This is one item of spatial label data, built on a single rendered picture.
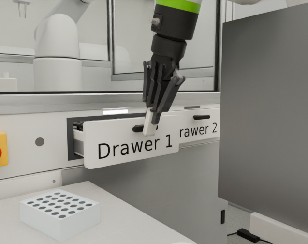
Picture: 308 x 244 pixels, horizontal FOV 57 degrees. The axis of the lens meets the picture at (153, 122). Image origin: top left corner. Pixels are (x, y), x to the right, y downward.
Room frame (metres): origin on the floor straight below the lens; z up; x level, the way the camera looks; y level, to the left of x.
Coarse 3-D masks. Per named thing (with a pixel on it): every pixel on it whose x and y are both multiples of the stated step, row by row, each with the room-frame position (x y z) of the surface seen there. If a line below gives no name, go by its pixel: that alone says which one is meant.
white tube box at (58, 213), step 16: (48, 192) 0.54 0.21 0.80; (64, 192) 0.55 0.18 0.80; (32, 208) 0.47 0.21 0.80; (48, 208) 0.47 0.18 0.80; (64, 208) 0.47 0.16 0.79; (80, 208) 0.48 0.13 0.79; (96, 208) 0.48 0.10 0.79; (32, 224) 0.47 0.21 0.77; (48, 224) 0.44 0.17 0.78; (64, 224) 0.43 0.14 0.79; (80, 224) 0.45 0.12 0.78; (96, 224) 0.48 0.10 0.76; (64, 240) 0.43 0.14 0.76
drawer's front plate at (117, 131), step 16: (96, 128) 0.65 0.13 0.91; (112, 128) 0.67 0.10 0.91; (128, 128) 0.70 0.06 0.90; (160, 128) 0.77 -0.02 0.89; (176, 128) 0.80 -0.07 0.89; (96, 144) 0.64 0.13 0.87; (112, 144) 0.67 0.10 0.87; (128, 144) 0.70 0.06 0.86; (144, 144) 0.73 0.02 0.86; (160, 144) 0.77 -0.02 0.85; (176, 144) 0.80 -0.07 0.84; (96, 160) 0.64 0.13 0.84; (112, 160) 0.67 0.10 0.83; (128, 160) 0.70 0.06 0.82
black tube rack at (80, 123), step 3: (93, 120) 0.92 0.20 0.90; (96, 120) 0.92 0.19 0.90; (99, 120) 0.92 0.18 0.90; (75, 123) 0.83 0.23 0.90; (78, 123) 0.83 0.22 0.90; (81, 123) 0.84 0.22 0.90; (78, 126) 0.80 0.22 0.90; (81, 126) 0.79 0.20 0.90; (75, 129) 0.91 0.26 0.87; (78, 129) 0.83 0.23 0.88; (81, 129) 0.92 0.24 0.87
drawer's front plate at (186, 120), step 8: (168, 112) 0.91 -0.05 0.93; (176, 112) 0.93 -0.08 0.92; (184, 112) 0.96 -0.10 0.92; (192, 112) 0.98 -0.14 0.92; (200, 112) 1.00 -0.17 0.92; (208, 112) 1.03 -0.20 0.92; (216, 112) 1.06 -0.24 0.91; (184, 120) 0.96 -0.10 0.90; (192, 120) 0.98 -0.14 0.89; (200, 120) 1.01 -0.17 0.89; (208, 120) 1.03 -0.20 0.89; (216, 120) 1.06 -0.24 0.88; (184, 128) 0.96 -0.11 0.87; (192, 128) 0.98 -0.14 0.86; (208, 128) 1.03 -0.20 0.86; (216, 128) 1.06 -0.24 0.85; (184, 136) 0.96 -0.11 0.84; (192, 136) 0.98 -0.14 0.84; (200, 136) 1.01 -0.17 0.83; (208, 136) 1.03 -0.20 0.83; (216, 136) 1.06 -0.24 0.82
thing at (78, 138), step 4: (76, 132) 0.72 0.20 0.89; (80, 132) 0.70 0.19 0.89; (76, 136) 0.72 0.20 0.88; (80, 136) 0.70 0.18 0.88; (76, 140) 0.71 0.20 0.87; (80, 140) 0.70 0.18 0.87; (76, 144) 0.71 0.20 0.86; (80, 144) 0.70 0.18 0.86; (76, 148) 0.72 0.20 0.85; (80, 148) 0.70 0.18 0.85; (76, 152) 0.72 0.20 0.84; (80, 152) 0.70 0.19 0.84
